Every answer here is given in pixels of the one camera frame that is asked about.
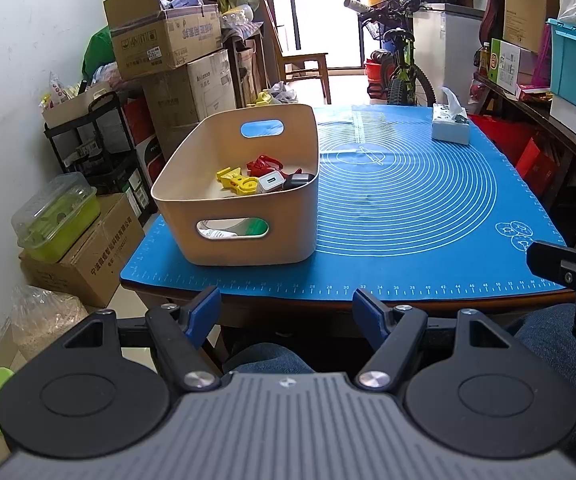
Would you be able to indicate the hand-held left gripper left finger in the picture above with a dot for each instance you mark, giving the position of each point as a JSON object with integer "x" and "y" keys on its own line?
{"x": 202, "y": 315}

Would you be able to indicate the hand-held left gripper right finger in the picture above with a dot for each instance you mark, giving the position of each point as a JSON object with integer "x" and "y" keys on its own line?
{"x": 370, "y": 316}

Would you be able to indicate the beige plastic storage bin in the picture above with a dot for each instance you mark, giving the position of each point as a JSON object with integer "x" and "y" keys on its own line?
{"x": 227, "y": 252}

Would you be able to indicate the yellow plastic toy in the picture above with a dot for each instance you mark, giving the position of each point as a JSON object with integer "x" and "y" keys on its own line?
{"x": 240, "y": 185}

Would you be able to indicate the white charger plug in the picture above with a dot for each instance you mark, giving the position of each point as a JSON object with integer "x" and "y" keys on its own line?
{"x": 270, "y": 182}

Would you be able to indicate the small black object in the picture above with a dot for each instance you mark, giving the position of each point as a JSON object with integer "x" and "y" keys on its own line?
{"x": 298, "y": 180}

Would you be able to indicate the red plastic toy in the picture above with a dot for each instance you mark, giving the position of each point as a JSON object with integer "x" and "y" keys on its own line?
{"x": 263, "y": 165}

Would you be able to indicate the person's left leg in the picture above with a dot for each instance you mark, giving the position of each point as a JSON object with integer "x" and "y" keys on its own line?
{"x": 268, "y": 357}

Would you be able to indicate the person's leg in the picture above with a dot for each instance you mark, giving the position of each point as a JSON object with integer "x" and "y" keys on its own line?
{"x": 558, "y": 355}
{"x": 268, "y": 357}

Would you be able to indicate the person's right leg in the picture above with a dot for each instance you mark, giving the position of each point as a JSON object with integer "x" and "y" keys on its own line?
{"x": 558, "y": 355}

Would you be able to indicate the blue silicone baking mat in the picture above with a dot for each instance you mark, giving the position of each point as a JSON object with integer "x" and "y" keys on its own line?
{"x": 408, "y": 210}

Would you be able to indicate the red gift box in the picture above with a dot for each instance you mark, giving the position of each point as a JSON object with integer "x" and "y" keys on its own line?
{"x": 535, "y": 167}

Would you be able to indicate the printed cardboard box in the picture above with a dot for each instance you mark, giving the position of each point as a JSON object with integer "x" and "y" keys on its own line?
{"x": 97, "y": 255}

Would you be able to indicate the clear bag of grain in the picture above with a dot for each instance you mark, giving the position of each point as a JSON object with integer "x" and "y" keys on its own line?
{"x": 42, "y": 320}

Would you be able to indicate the red paper bag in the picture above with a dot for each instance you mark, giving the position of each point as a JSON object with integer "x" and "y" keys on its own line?
{"x": 500, "y": 135}

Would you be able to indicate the green container with clear lid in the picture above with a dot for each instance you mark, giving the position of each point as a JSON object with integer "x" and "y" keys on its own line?
{"x": 52, "y": 220}

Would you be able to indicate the white tissue box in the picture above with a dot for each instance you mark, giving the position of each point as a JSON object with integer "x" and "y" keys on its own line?
{"x": 448, "y": 132}

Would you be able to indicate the black metal rack cart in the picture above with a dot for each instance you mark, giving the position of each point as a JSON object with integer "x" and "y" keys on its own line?
{"x": 67, "y": 150}

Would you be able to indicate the large cardboard box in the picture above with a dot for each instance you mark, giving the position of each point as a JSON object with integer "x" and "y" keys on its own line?
{"x": 197, "y": 95}

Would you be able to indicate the green white carton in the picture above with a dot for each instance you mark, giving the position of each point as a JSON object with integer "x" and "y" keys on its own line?
{"x": 510, "y": 67}

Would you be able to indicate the yellow floor toy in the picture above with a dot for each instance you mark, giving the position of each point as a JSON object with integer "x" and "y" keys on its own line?
{"x": 260, "y": 99}

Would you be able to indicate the crumpled white bag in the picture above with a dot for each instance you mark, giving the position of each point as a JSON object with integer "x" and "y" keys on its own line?
{"x": 283, "y": 92}

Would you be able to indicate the green black bicycle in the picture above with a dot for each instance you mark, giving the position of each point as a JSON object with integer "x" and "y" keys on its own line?
{"x": 403, "y": 75}

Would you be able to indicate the red bucket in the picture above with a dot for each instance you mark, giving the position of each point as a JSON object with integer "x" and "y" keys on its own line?
{"x": 375, "y": 72}

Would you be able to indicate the small open cardboard box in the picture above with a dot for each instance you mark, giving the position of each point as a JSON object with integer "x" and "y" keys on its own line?
{"x": 72, "y": 107}

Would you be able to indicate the wooden chair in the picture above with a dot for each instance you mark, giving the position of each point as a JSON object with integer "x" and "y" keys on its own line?
{"x": 303, "y": 60}

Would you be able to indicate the white chest freezer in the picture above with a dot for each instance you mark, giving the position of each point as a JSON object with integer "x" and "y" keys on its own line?
{"x": 453, "y": 45}

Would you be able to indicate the tall flat cardboard box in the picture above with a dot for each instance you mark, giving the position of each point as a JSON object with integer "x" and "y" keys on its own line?
{"x": 528, "y": 5}

